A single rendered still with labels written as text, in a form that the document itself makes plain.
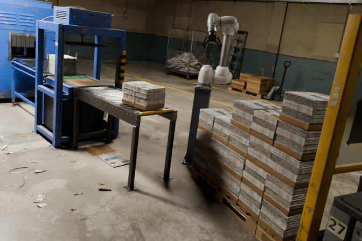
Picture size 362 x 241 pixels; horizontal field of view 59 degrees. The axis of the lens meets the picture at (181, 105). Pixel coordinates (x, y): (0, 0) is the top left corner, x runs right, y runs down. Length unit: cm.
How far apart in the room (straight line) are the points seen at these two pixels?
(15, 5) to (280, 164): 510
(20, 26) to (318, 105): 517
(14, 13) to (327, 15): 771
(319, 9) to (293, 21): 78
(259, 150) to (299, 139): 46
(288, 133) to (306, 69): 755
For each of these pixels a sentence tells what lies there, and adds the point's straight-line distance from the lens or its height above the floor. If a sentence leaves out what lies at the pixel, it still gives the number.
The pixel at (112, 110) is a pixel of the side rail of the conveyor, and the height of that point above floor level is 74.
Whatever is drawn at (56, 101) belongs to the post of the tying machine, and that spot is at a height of 62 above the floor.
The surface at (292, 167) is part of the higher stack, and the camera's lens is 257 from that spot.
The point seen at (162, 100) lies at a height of 90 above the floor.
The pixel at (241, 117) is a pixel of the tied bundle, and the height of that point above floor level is 94.
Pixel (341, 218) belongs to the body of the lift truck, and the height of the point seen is 70.
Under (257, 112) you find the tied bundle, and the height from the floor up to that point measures 105.
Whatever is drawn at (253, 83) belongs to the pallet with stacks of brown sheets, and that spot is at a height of 41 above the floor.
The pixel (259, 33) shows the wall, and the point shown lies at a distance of 1085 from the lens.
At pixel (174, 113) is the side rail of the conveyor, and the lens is 343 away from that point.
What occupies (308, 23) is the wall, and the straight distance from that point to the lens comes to 1013.
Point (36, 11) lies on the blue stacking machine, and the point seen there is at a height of 166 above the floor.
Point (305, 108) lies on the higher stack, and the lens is 245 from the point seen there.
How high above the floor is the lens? 165
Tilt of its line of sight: 13 degrees down
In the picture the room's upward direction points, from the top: 7 degrees clockwise
